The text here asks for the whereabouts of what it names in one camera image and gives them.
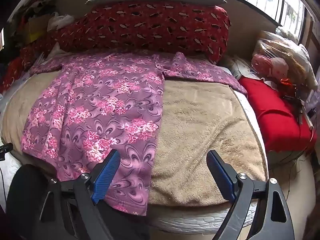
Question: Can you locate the red patterned pillow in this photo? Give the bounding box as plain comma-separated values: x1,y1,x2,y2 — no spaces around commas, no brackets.
50,1,231,62

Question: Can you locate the beige fleece blanket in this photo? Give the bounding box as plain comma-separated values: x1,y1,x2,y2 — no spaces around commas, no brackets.
1,71,267,208

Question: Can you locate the white plastic bag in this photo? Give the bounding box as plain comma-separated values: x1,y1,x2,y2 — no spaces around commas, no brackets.
47,12,75,32

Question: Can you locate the purple floral garment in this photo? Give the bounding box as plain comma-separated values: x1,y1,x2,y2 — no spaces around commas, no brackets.
21,50,246,216

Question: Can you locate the red cushion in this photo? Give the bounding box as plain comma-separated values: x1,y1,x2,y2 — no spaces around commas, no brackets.
239,76,317,153

